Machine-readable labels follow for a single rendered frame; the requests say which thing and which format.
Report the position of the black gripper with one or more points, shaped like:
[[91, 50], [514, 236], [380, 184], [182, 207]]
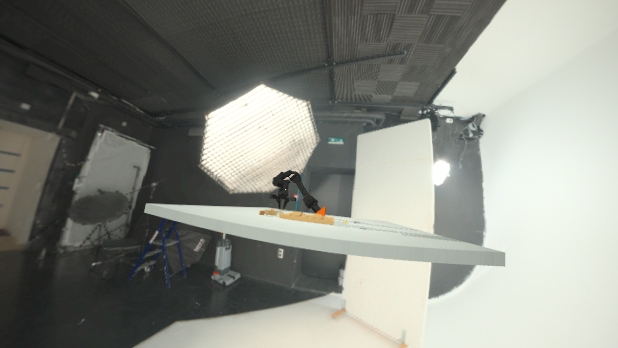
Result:
[[286, 199]]

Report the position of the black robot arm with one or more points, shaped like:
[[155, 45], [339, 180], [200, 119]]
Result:
[[279, 181]]

